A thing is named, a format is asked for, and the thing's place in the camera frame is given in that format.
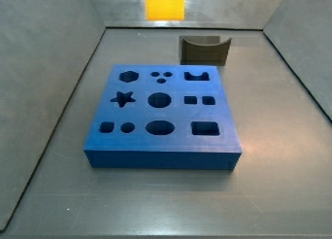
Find dark grey arch block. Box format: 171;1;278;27
178;36;231;66

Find yellow rectangular panel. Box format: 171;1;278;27
145;0;185;21

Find blue shape sorter block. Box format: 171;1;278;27
83;65;241;170

